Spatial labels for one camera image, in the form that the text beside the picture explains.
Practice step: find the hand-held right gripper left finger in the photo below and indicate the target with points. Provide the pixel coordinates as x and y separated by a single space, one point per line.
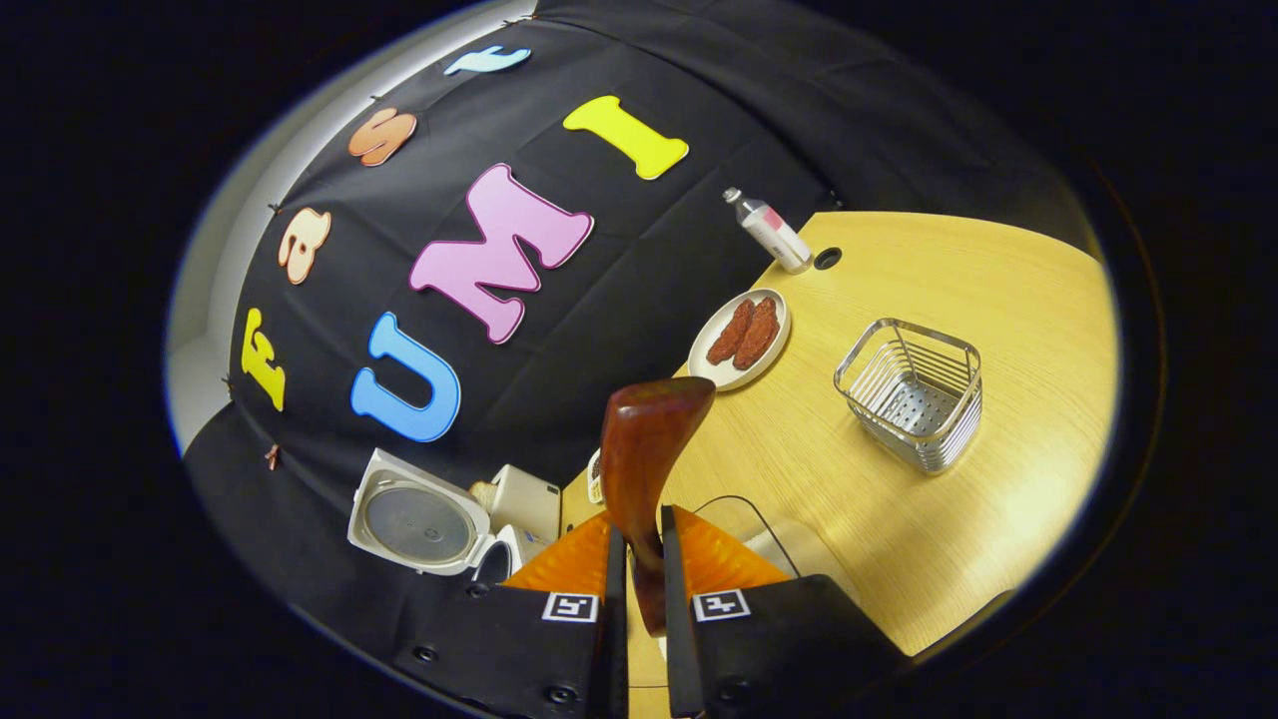
614 639

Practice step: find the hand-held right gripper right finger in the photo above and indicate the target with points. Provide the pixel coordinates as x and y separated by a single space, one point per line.
677 649

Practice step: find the brown wooden spoon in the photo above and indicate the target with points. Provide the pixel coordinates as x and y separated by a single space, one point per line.
644 449

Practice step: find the white rice cooker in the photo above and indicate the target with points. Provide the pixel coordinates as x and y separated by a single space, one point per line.
414 519

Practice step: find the white sectioned condiment dish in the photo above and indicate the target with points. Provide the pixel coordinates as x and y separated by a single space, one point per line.
595 477

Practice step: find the white toaster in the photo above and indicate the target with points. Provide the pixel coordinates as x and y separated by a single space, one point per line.
529 499

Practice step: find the toasted bread slice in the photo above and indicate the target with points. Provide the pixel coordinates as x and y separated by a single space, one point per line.
484 492

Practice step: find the white round plate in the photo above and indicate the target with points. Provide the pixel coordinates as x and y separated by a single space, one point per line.
774 355

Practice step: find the red sausage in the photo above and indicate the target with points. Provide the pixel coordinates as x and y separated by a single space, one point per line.
757 335
732 332

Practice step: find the black backdrop cloth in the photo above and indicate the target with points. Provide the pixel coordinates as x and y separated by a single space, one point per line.
649 270

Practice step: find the pink clothes peg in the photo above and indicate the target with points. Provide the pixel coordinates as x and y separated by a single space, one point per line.
272 457

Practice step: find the clear bottle with pink label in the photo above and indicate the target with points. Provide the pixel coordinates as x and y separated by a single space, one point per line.
774 235

